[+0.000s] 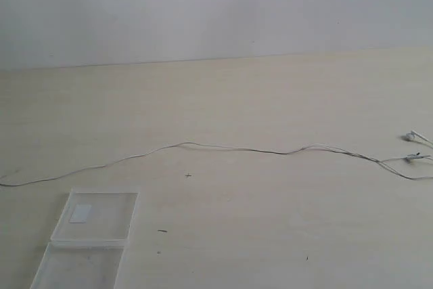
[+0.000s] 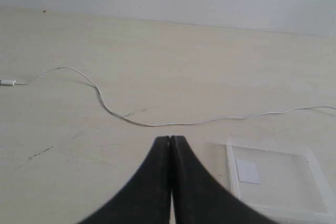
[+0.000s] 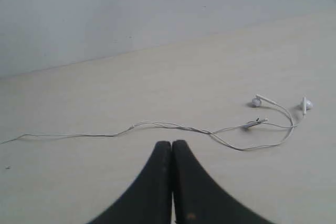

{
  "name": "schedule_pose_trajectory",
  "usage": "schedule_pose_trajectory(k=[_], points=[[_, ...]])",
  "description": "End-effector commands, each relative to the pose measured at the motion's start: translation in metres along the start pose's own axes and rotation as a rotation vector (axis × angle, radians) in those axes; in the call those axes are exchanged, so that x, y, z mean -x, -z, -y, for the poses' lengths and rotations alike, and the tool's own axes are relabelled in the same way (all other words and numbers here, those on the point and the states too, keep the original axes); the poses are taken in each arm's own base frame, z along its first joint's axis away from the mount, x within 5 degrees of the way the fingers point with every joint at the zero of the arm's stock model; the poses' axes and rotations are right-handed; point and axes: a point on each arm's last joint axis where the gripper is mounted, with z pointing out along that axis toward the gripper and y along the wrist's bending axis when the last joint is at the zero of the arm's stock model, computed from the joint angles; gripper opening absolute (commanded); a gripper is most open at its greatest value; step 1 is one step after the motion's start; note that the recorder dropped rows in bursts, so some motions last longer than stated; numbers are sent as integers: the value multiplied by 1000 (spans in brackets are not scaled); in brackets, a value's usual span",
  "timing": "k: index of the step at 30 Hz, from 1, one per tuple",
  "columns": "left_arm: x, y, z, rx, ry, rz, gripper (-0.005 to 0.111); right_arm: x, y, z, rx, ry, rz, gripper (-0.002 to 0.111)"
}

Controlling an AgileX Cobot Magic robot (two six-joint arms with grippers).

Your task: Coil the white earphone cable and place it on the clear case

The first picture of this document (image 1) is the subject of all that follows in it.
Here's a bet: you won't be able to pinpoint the white wired earphones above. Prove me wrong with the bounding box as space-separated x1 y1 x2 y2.
1 141 432 188

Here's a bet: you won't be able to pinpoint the white label in case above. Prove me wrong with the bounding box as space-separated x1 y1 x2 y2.
69 204 92 223

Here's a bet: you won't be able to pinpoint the clear plastic case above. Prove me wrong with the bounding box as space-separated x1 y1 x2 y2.
30 190 139 288

